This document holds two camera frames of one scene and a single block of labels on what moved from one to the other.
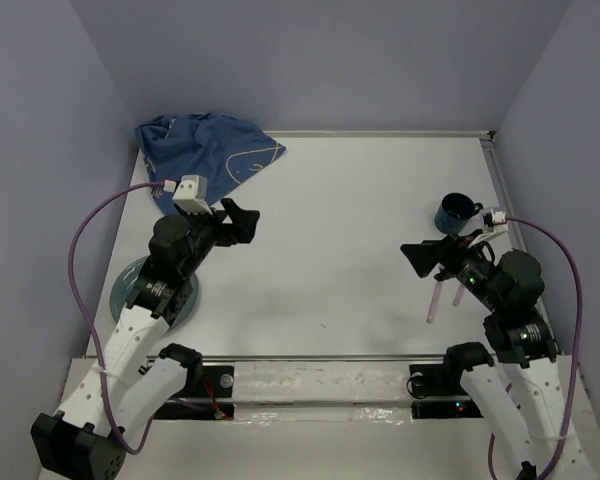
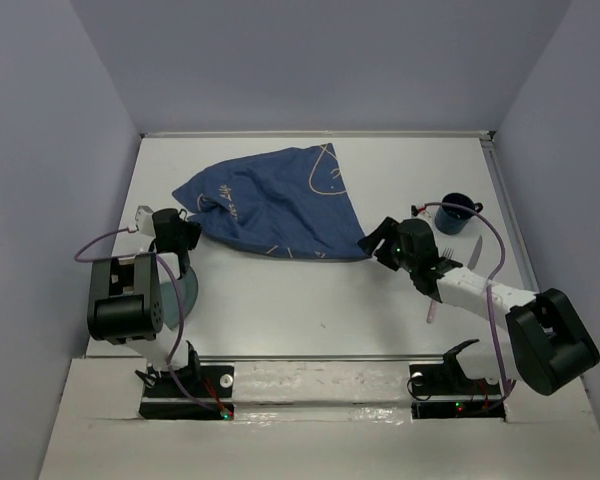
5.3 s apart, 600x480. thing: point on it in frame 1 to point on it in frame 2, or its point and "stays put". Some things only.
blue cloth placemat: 218,146 to 292,203
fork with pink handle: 435,301 stays put
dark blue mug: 454,212 stays put
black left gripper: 242,228 to 193,229
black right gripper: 446,251 to 387,229
